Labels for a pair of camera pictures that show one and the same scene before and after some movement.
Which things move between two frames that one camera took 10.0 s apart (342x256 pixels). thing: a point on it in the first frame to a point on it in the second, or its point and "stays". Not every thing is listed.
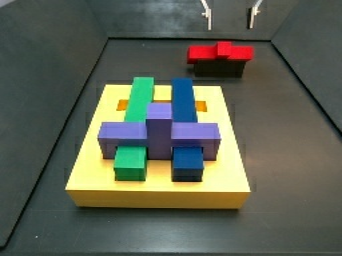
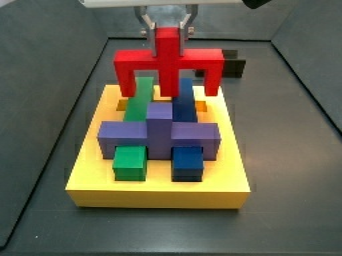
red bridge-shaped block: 223,50 to 207,60
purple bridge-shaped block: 159,135 stays
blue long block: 187,158 stays
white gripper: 207,14 to 140,6
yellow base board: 224,186 stays
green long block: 130,158 stays
